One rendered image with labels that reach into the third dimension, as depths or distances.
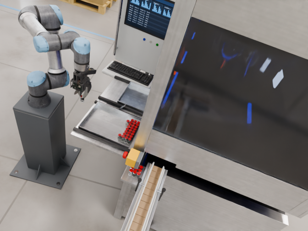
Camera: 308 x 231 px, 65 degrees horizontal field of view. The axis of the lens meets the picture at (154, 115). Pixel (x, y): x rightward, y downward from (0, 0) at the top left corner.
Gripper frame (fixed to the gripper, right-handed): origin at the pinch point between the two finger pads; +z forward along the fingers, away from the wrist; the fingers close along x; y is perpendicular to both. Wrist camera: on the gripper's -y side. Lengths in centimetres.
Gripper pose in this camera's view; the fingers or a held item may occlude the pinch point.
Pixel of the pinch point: (83, 94)
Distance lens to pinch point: 144.9
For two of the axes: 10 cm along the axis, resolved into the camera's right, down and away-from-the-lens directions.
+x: 9.3, 3.7, -0.6
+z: -2.2, 6.8, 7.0
